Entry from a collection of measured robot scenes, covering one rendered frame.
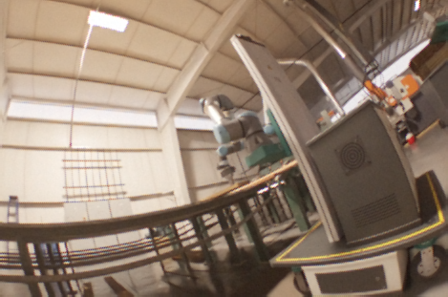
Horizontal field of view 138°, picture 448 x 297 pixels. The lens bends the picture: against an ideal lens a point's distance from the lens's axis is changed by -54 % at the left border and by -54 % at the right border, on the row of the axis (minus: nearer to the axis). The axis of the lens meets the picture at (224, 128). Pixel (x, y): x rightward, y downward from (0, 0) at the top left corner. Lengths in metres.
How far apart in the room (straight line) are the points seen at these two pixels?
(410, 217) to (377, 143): 0.31
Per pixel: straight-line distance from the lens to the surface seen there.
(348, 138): 0.76
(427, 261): 0.93
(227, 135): 0.98
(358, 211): 0.82
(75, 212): 6.76
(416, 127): 5.95
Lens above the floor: 0.73
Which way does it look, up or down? 23 degrees up
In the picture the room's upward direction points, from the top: 22 degrees counter-clockwise
